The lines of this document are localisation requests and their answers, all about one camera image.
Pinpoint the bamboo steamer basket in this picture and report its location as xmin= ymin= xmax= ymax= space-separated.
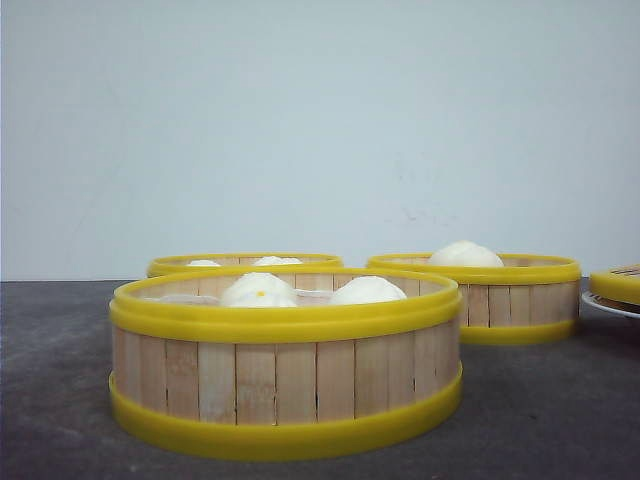
xmin=147 ymin=252 xmax=343 ymax=278
xmin=109 ymin=266 xmax=463 ymax=461
xmin=367 ymin=252 xmax=581 ymax=345

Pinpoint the yellow bamboo steamer lid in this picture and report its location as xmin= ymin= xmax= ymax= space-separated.
xmin=589 ymin=264 xmax=640 ymax=305

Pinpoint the white bun back middle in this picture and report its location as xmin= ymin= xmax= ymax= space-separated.
xmin=253 ymin=255 xmax=303 ymax=266

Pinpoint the white steamed bun front right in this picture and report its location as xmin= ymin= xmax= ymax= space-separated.
xmin=328 ymin=276 xmax=407 ymax=305

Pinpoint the white bun with yellow dot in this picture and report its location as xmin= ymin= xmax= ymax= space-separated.
xmin=219 ymin=272 xmax=297 ymax=308

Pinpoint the white bun back left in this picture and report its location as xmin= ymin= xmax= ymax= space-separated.
xmin=186 ymin=259 xmax=221 ymax=267

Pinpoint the white bun in right basket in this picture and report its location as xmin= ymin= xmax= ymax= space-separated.
xmin=427 ymin=240 xmax=504 ymax=267

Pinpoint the white plate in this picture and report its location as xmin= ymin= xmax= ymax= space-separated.
xmin=581 ymin=291 xmax=639 ymax=320

